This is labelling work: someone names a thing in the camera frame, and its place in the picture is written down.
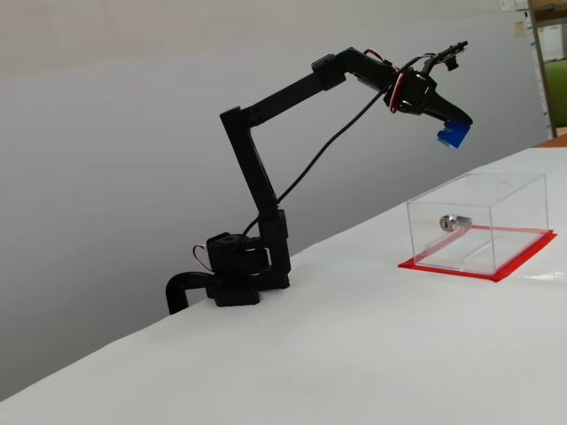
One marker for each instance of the red tape rectangle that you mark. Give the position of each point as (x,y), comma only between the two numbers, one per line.
(443,271)

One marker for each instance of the transparent plastic box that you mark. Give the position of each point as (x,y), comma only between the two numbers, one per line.
(509,199)

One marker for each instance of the green panel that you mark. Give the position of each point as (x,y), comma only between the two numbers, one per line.
(558,93)

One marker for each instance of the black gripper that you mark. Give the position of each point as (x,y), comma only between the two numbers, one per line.
(429,102)

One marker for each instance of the grey metal shelf post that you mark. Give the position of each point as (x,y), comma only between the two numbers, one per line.
(541,66)

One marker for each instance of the black table clamp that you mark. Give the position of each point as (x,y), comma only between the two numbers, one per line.
(175,292)

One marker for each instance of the blue lego brick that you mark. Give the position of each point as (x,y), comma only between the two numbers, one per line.
(454,137)

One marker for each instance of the black wrist camera board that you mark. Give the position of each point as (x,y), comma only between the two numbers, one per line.
(452,65)

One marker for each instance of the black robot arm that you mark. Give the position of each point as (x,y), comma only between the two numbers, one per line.
(248,150)

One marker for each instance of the silver lock cylinder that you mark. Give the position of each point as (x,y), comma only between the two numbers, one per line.
(446,222)

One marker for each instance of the white paper sheet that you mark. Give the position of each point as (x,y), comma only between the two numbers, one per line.
(551,42)

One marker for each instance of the beige sticky note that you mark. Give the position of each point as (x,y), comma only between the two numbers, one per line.
(518,29)

